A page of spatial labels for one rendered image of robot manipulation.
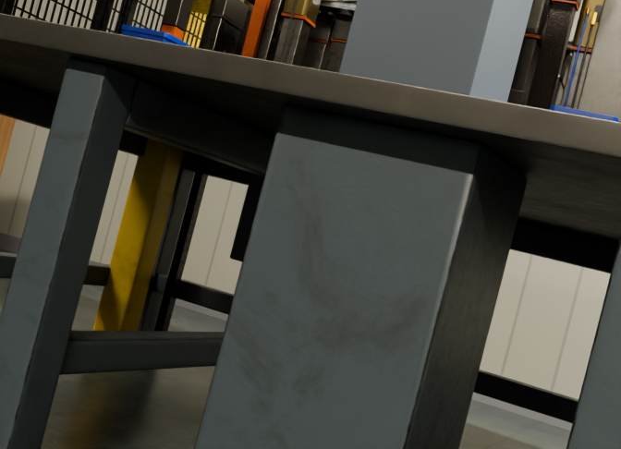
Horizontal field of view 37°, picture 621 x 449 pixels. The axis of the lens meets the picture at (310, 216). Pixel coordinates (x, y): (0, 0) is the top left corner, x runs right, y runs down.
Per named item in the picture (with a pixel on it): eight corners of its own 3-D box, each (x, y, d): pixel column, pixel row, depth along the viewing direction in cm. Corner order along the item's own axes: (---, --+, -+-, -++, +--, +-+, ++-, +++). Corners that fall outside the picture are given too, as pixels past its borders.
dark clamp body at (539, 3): (513, 177, 187) (561, -8, 187) (505, 168, 176) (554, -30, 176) (478, 169, 189) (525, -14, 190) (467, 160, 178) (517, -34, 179)
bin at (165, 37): (180, 90, 188) (191, 46, 188) (155, 78, 178) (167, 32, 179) (134, 79, 192) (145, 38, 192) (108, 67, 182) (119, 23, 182)
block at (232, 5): (219, 121, 236) (249, 6, 236) (198, 111, 225) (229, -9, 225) (209, 118, 237) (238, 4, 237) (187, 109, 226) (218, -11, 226)
